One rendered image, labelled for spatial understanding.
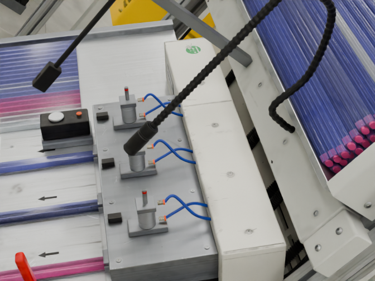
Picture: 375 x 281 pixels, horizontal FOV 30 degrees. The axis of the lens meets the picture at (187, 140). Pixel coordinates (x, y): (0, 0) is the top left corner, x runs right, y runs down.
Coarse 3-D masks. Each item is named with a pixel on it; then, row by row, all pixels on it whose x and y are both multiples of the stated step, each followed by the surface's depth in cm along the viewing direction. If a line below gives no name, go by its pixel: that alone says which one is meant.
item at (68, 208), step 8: (88, 200) 101; (96, 200) 101; (32, 208) 100; (40, 208) 100; (48, 208) 100; (56, 208) 100; (64, 208) 100; (72, 208) 100; (80, 208) 100; (88, 208) 100; (96, 208) 100; (0, 216) 99; (8, 216) 99; (16, 216) 99; (24, 216) 99; (32, 216) 99; (40, 216) 99; (48, 216) 100
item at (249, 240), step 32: (192, 64) 115; (192, 96) 108; (224, 96) 108; (192, 128) 102; (224, 128) 102; (224, 160) 96; (224, 192) 91; (256, 192) 91; (224, 224) 87; (256, 224) 87; (224, 256) 83; (256, 256) 84
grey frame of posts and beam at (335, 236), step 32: (192, 0) 138; (224, 0) 121; (224, 32) 116; (256, 64) 104; (256, 96) 101; (256, 128) 97; (288, 160) 89; (288, 192) 86; (320, 192) 82; (320, 224) 80; (352, 224) 77; (320, 256) 78; (352, 256) 78
